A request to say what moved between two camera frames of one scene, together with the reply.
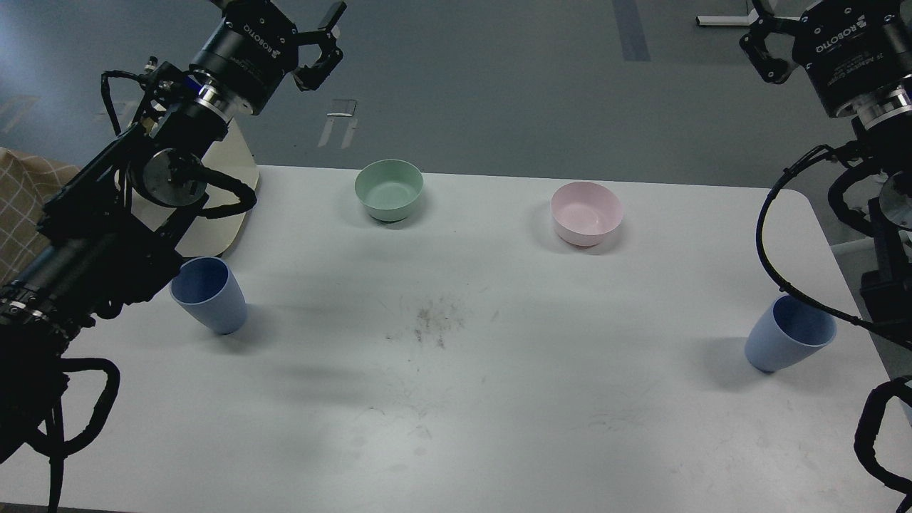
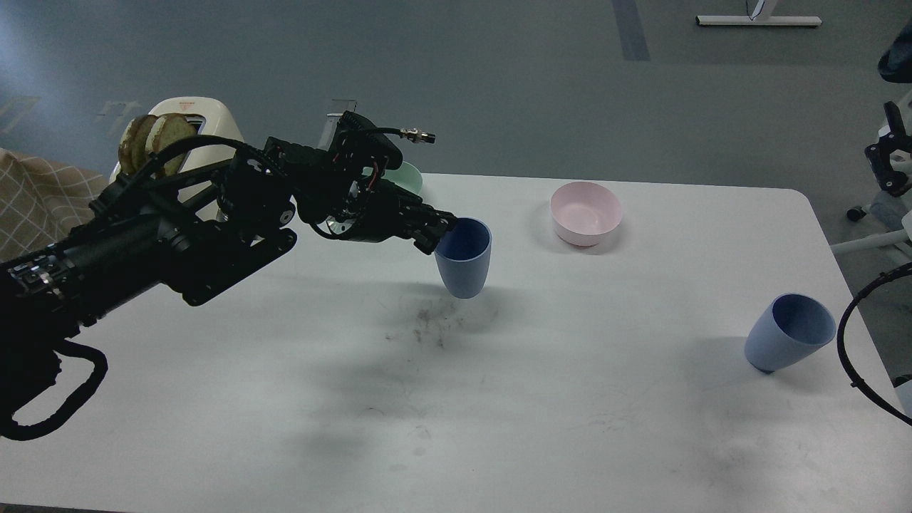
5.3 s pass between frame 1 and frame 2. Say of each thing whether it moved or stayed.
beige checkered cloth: stayed
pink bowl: stayed
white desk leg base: stayed
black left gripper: moved
